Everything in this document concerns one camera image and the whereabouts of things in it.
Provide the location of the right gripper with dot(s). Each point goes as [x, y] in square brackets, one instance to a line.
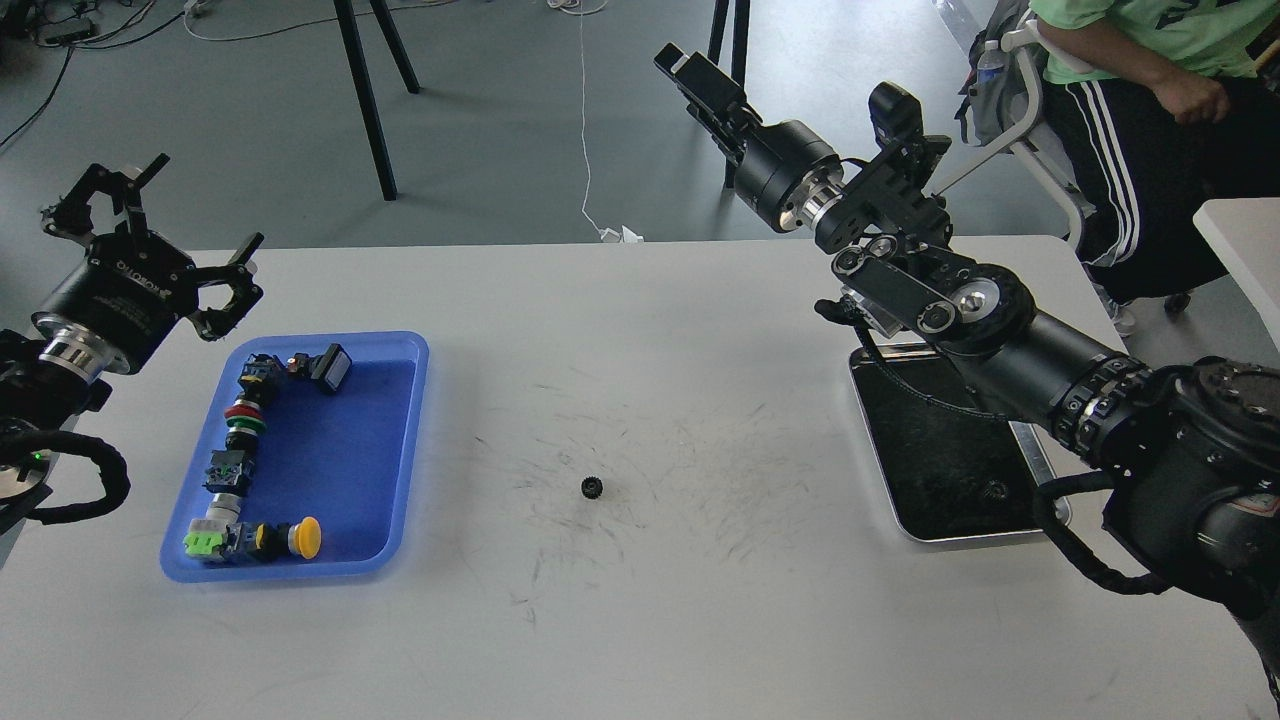
[780, 165]

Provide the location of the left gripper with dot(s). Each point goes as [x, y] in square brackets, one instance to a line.
[110, 300]

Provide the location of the small black gear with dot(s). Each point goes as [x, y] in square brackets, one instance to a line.
[592, 487]
[994, 491]

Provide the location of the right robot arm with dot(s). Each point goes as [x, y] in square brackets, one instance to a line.
[1183, 461]

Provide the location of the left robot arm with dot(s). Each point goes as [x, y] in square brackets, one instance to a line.
[48, 381]

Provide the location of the red green indicator stack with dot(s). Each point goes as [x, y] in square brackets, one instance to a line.
[245, 426]

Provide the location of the black square push button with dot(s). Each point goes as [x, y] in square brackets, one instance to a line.
[326, 371]

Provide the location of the blue plastic tray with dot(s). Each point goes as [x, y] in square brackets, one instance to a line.
[345, 460]

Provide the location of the white office chair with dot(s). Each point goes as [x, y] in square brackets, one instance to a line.
[1010, 110]

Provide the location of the yellow push button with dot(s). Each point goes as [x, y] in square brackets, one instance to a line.
[271, 542]

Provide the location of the metal tray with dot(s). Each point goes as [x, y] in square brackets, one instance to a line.
[935, 462]

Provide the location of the seated person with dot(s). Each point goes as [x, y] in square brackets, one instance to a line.
[1239, 156]

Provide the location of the white side table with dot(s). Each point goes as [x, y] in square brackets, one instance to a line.
[1244, 234]

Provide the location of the blue black switch block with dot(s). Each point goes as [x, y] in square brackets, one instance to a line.
[261, 379]

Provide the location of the black green switch block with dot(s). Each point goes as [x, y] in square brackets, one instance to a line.
[230, 472]

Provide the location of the green switch component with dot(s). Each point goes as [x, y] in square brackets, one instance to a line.
[219, 536]

